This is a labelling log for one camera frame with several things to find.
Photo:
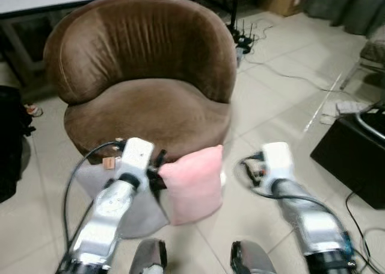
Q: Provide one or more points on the pink pillow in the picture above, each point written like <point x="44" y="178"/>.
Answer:
<point x="194" y="185"/>

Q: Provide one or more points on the grey curtain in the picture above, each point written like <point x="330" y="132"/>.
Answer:
<point x="349" y="6"/>

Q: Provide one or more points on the small red white object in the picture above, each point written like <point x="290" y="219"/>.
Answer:
<point x="33" y="111"/>

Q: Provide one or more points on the cardboard box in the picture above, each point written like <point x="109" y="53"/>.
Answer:
<point x="286" y="0"/>

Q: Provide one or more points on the brown suede armchair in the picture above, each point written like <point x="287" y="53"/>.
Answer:
<point x="144" y="45"/>

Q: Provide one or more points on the grey pillow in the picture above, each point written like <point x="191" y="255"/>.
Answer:
<point x="141" y="218"/>

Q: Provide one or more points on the right robot leg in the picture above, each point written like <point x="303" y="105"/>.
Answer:
<point x="249" y="261"/>

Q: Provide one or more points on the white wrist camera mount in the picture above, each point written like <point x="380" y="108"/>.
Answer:
<point x="278" y="159"/>
<point x="137" y="156"/>

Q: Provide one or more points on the robot leg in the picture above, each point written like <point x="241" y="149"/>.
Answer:
<point x="249" y="261"/>
<point x="149" y="259"/>

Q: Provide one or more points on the black box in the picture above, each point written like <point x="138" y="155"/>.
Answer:
<point x="355" y="162"/>

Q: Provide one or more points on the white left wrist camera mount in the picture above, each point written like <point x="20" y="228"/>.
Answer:
<point x="137" y="156"/>

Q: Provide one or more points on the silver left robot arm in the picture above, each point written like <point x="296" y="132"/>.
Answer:
<point x="105" y="221"/>

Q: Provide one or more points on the black bag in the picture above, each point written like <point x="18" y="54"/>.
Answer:
<point x="11" y="141"/>

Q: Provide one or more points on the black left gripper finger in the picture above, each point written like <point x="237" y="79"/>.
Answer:
<point x="159" y="193"/>

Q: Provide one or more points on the black router with antennas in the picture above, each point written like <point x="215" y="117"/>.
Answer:
<point x="243" y="42"/>

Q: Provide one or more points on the white crumpled cloth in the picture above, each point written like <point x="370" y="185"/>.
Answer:
<point x="348" y="108"/>

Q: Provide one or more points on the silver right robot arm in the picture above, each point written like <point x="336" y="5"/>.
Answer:
<point x="307" y="221"/>

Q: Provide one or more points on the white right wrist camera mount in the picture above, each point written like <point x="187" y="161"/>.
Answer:
<point x="278" y="159"/>

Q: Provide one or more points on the left robot leg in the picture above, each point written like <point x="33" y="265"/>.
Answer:
<point x="149" y="259"/>

